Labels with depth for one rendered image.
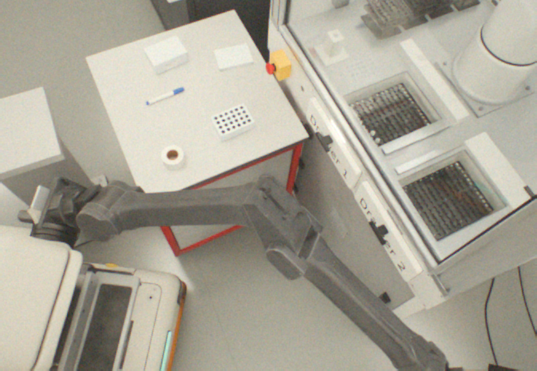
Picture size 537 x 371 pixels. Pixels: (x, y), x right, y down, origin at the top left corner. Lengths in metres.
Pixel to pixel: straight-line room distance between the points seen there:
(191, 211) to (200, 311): 1.38
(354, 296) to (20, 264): 0.54
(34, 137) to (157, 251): 0.83
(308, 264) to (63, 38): 2.44
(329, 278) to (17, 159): 1.17
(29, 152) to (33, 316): 0.90
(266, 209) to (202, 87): 1.02
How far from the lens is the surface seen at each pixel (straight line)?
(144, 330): 1.91
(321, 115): 1.44
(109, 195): 0.97
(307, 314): 2.17
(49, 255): 0.89
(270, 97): 1.66
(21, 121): 1.77
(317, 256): 0.78
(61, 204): 1.04
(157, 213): 0.87
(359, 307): 0.84
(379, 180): 1.31
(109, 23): 3.00
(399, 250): 1.34
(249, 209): 0.73
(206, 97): 1.67
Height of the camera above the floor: 2.14
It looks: 63 degrees down
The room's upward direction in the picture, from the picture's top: 8 degrees clockwise
